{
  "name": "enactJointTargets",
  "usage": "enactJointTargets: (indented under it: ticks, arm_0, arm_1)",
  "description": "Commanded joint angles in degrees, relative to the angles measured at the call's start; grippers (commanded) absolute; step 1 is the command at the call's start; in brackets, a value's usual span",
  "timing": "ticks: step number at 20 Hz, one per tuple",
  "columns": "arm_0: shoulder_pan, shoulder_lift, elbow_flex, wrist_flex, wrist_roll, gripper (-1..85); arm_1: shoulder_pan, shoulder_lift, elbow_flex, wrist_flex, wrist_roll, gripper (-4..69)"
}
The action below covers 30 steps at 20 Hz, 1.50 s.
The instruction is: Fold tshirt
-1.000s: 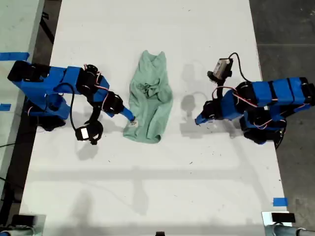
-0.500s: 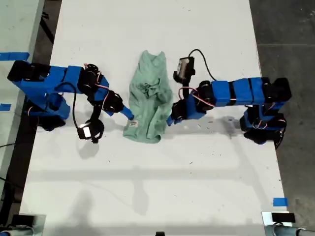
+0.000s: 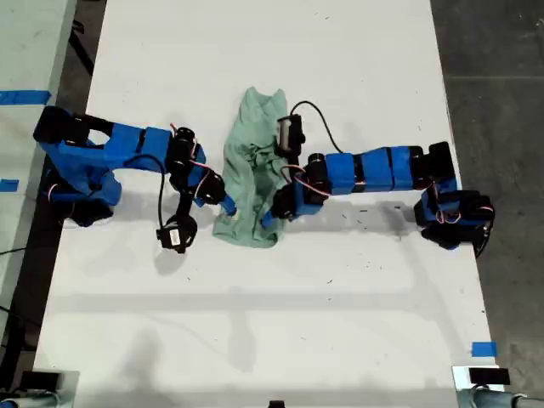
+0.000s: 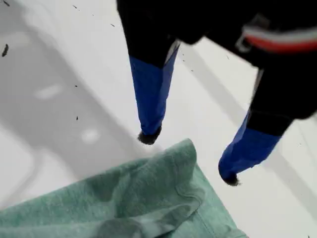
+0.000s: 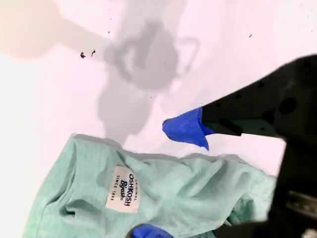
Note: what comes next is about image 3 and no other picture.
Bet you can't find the small black box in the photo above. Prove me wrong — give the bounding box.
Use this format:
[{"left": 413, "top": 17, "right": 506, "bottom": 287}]
[
  {"left": 19, "top": 371, "right": 63, "bottom": 390},
  {"left": 468, "top": 367, "right": 511, "bottom": 387}
]

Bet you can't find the long blue tape strip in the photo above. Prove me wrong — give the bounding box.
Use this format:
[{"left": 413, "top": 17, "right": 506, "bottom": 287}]
[{"left": 0, "top": 89, "right": 53, "bottom": 106}]

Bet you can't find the black labelled camera box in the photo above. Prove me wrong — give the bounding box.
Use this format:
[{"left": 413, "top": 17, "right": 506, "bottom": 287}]
[{"left": 156, "top": 214, "right": 199, "bottom": 255}]

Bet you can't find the grey blue tube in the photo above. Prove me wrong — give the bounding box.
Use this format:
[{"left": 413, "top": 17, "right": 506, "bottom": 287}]
[
  {"left": 456, "top": 387, "right": 544, "bottom": 408},
  {"left": 0, "top": 393, "right": 65, "bottom": 408}
]

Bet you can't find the pale green T-shirt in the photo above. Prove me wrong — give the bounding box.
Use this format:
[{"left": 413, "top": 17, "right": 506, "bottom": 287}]
[{"left": 212, "top": 86, "right": 294, "bottom": 250}]

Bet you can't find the black base cable loop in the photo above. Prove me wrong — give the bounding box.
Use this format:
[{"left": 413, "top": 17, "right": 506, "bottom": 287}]
[{"left": 473, "top": 207, "right": 497, "bottom": 259}]

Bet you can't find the black camera cable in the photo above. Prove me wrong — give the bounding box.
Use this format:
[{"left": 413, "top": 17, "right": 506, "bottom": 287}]
[
  {"left": 291, "top": 100, "right": 345, "bottom": 154},
  {"left": 91, "top": 153, "right": 170, "bottom": 230}
]

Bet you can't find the square blue tape piece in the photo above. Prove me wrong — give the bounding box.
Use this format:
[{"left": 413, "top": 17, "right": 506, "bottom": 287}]
[{"left": 471, "top": 341, "right": 498, "bottom": 358}]

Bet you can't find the grey black camera box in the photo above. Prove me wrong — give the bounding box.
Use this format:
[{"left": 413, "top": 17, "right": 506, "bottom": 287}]
[{"left": 274, "top": 114, "right": 307, "bottom": 156}]

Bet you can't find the pale side table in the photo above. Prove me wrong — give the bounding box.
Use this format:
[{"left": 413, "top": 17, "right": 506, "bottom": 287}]
[{"left": 0, "top": 0, "right": 80, "bottom": 341}]

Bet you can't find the black stand leg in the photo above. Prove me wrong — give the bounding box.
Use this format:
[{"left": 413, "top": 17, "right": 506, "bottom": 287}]
[{"left": 67, "top": 19, "right": 97, "bottom": 77}]

